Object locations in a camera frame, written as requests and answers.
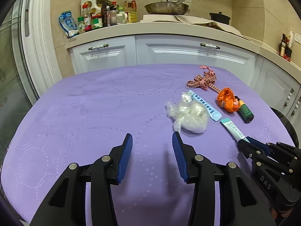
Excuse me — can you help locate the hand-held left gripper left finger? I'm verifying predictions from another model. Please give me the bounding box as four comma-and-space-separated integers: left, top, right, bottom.
30, 133, 133, 226

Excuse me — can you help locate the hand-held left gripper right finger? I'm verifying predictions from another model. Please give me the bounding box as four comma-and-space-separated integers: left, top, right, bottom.
172, 132, 277, 226

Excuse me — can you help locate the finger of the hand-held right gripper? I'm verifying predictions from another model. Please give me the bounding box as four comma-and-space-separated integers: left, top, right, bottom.
246, 137, 301, 167
237, 139, 275, 170

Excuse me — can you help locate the teal white sachet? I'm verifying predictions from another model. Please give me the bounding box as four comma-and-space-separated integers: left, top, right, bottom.
220, 118, 250, 143

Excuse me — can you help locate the black-lined trash bin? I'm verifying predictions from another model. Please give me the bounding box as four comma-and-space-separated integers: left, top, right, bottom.
269, 107, 301, 149

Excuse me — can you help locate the small green bottle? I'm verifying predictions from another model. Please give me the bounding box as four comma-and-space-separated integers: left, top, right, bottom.
235, 96, 254, 123

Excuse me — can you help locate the clear plastic bag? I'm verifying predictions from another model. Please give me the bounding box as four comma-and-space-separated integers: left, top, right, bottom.
166, 91, 210, 134

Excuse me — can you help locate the orange plastic bag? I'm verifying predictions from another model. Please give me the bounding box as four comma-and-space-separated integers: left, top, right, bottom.
216, 88, 239, 113

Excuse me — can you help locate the light blue sachet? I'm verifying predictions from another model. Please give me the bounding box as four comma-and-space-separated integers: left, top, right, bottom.
189, 90, 222, 122

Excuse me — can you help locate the red checked ribbon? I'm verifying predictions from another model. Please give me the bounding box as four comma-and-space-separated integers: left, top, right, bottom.
187, 65, 221, 91

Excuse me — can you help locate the person's right forearm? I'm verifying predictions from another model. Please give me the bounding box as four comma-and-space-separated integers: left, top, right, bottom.
270, 207, 293, 226

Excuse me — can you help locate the purple tablecloth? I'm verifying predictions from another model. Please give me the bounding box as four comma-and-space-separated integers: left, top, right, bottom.
0, 63, 297, 226

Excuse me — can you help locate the narrow white cabinet door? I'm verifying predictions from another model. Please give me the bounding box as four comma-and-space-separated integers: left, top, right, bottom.
256, 56, 297, 106

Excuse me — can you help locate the small white cabinet drawer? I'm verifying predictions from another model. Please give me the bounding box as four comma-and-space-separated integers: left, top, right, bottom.
71, 43, 137, 74

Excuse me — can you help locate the dark oil bottle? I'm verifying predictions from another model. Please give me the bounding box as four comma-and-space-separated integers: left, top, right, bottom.
280, 33, 286, 57

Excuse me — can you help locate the wide white cabinet front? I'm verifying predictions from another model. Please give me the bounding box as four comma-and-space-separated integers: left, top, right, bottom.
135, 35, 258, 76

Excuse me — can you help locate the beige paper sheet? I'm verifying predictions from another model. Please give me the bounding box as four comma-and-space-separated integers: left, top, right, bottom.
204, 21, 250, 40
140, 14, 213, 26

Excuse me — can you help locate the speckled kitchen countertop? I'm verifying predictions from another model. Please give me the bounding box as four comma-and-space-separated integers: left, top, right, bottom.
66, 20, 301, 76

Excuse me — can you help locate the black lidded pot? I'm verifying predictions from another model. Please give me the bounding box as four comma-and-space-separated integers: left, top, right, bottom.
209, 11, 231, 25

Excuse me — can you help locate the group of condiment jars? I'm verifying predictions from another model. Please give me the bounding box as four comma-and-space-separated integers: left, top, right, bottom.
78, 0, 129, 34

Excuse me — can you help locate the white framed glass door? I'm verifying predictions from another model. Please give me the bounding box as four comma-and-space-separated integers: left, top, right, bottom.
0, 0, 64, 151

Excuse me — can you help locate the yellow cooking oil bottle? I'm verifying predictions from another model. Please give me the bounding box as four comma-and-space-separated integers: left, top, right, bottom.
123, 0, 137, 23

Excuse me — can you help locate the blue white pouch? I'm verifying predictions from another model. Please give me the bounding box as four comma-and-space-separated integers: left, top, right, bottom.
59, 11, 79, 39

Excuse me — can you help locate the steel wok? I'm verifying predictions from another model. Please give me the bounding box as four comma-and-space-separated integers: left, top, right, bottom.
144, 0, 197, 15

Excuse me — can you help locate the white spice rack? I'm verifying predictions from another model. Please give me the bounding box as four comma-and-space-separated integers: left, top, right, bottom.
81, 0, 110, 17

